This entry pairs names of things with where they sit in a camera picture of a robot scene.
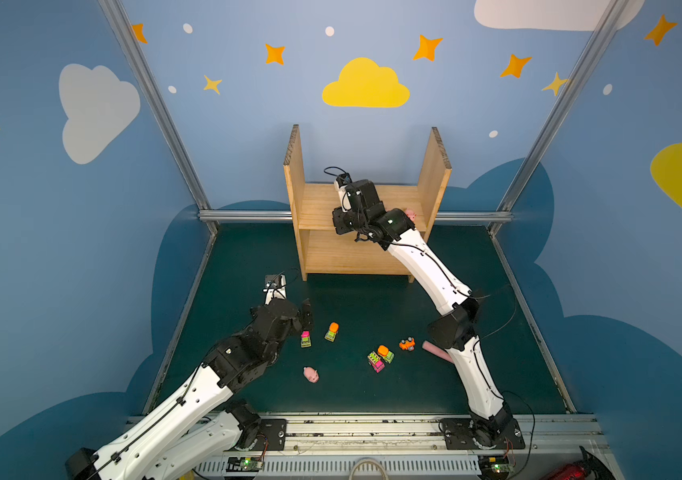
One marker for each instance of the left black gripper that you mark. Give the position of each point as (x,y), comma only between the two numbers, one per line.
(296,318)

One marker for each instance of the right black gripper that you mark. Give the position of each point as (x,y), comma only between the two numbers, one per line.
(347,219)

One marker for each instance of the pink cab green truck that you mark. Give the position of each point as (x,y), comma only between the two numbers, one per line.
(305,339)

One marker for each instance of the orange cab green truck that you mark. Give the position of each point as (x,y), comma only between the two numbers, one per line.
(332,332)

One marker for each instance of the pink pig toy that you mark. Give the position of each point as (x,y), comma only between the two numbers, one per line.
(311,374)
(410,214)

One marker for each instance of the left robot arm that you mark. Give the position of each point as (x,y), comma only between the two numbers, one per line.
(200,418)

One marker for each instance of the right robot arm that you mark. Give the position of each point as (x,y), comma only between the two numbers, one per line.
(455,330)

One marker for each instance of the magenta green toy truck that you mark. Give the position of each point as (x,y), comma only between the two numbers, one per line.
(376,362)

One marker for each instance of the small orange toy car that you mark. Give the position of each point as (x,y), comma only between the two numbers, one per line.
(407,344)

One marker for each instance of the purple pink toy shovel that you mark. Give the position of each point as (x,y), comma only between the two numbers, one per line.
(436,351)

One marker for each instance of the red black tool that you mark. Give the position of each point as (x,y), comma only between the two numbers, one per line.
(588,467)

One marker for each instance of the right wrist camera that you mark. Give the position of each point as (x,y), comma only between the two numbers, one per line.
(341,182)

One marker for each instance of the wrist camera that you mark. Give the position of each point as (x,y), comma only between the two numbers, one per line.
(275,287)
(341,182)

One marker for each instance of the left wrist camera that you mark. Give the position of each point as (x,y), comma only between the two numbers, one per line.
(275,287)

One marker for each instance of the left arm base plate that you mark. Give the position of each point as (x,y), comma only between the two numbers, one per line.
(266,434)

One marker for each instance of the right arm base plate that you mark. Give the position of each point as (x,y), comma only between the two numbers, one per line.
(468,434)

